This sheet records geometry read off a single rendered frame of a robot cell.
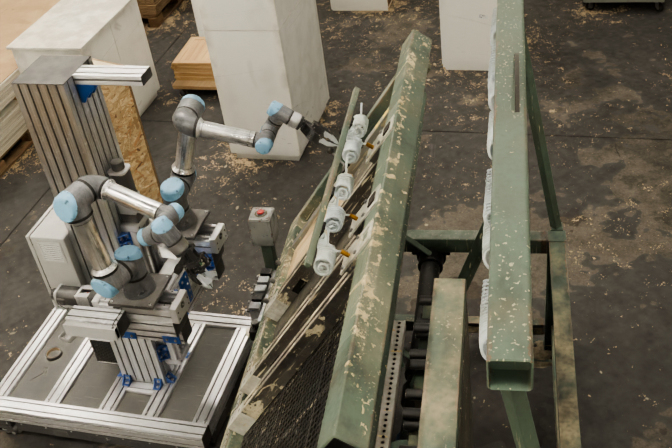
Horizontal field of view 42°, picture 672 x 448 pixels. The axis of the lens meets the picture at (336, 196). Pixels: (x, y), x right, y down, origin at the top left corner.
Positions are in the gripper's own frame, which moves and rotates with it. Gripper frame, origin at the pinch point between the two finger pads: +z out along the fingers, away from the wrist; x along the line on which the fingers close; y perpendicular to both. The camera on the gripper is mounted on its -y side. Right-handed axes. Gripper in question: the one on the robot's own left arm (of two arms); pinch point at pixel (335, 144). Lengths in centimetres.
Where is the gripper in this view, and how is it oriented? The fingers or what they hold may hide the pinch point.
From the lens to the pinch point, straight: 408.9
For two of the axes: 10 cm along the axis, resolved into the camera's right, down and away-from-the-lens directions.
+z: 8.7, 4.7, 1.8
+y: -0.3, -3.2, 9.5
